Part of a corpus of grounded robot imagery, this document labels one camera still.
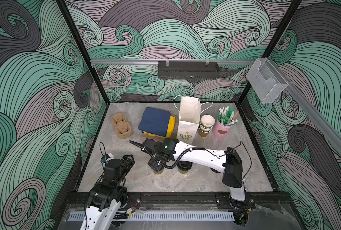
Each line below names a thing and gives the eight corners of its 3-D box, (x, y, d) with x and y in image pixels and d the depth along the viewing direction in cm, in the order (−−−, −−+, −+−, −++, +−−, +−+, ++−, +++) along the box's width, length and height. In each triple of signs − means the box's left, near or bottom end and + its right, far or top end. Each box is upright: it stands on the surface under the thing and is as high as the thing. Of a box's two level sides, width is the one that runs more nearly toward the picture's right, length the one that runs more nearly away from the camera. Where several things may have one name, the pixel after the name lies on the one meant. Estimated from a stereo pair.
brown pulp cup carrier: (120, 142, 97) (117, 137, 92) (111, 121, 109) (108, 115, 104) (135, 135, 101) (133, 130, 96) (124, 115, 113) (122, 110, 108)
